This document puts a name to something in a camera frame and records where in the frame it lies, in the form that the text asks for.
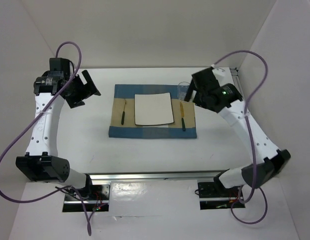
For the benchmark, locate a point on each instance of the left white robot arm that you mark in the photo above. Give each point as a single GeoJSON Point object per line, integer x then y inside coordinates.
{"type": "Point", "coordinates": [41, 159]}

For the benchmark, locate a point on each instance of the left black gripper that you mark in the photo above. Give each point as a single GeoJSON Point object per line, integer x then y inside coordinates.
{"type": "Point", "coordinates": [75, 101]}

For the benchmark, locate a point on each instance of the white square plate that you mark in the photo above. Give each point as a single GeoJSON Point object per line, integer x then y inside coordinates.
{"type": "Point", "coordinates": [153, 109]}

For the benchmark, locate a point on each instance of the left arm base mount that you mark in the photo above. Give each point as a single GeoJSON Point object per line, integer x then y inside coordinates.
{"type": "Point", "coordinates": [97, 200]}

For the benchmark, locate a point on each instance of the aluminium rail front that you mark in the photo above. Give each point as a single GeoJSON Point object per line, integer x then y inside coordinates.
{"type": "Point", "coordinates": [150, 175]}

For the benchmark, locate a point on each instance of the blue tan cloth placemat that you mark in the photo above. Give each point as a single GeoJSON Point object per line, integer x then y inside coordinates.
{"type": "Point", "coordinates": [131, 131]}

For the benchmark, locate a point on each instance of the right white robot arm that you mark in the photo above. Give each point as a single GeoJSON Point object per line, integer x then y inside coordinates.
{"type": "Point", "coordinates": [267, 159]}

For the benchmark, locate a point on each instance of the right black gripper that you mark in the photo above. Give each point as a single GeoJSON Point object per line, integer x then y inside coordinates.
{"type": "Point", "coordinates": [196, 99]}

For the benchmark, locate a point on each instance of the clear plastic cup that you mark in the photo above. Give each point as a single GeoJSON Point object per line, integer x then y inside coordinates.
{"type": "Point", "coordinates": [182, 89]}

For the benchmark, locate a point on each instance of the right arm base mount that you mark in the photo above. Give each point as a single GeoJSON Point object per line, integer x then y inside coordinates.
{"type": "Point", "coordinates": [212, 199]}

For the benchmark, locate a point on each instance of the gold fork dark handle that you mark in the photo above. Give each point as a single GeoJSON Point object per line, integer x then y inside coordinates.
{"type": "Point", "coordinates": [123, 113]}

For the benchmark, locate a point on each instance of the gold knife dark handle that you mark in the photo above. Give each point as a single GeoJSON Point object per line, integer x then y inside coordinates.
{"type": "Point", "coordinates": [182, 116]}

